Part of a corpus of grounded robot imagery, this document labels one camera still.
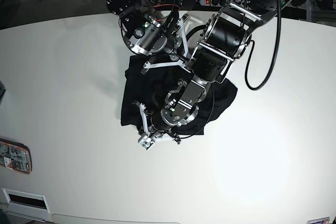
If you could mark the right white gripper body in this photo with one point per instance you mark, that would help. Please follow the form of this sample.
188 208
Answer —
179 56

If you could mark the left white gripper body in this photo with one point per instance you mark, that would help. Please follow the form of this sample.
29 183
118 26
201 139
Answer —
151 134

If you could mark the black T-shirt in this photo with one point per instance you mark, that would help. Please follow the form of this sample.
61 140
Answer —
151 89

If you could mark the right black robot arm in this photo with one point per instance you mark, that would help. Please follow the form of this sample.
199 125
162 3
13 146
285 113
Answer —
165 44

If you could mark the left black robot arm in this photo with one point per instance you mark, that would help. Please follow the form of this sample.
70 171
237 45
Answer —
221 44

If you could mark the white power strip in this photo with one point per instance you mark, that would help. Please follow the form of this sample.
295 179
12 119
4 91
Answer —
211 3

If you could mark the sticker at bottom right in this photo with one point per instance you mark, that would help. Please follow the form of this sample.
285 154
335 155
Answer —
324 220

